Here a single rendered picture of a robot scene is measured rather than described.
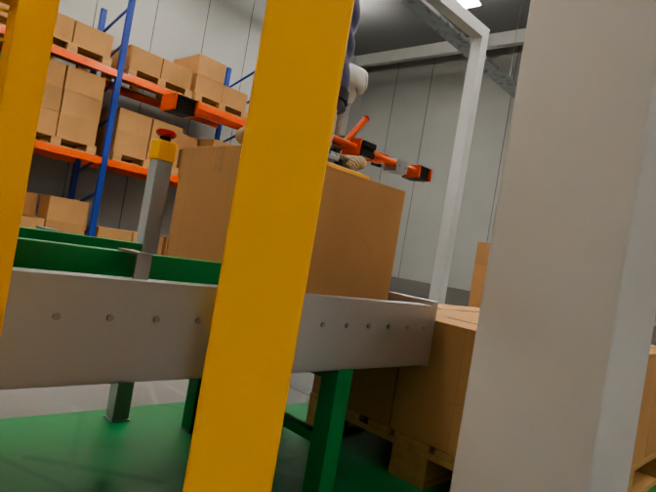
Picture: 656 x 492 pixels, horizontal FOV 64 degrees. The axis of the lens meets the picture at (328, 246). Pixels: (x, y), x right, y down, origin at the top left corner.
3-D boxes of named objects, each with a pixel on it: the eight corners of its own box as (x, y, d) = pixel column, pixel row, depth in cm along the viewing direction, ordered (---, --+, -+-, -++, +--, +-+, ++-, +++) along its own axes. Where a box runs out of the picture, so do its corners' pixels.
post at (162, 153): (110, 423, 181) (160, 139, 182) (102, 416, 185) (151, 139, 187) (129, 421, 185) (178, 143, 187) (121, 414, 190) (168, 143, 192)
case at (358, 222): (237, 301, 130) (265, 143, 130) (160, 276, 158) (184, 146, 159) (386, 310, 172) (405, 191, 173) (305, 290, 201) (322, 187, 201)
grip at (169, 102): (173, 108, 156) (176, 92, 156) (159, 110, 162) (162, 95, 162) (197, 116, 162) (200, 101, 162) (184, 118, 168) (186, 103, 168)
